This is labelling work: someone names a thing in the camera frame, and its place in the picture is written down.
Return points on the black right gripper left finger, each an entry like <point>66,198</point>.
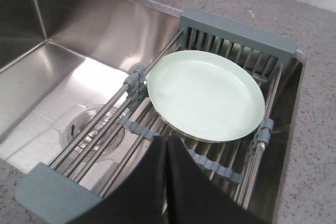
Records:
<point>139,198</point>

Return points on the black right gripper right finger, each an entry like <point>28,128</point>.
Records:
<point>192,197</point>

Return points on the light green round plate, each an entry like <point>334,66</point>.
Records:
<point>205,96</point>

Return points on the grey-blue sink dry rack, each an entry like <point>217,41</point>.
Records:
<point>53,192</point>

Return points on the round steel sink drain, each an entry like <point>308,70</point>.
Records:
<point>90,132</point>

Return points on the stainless steel sink basin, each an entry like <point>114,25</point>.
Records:
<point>64,59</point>

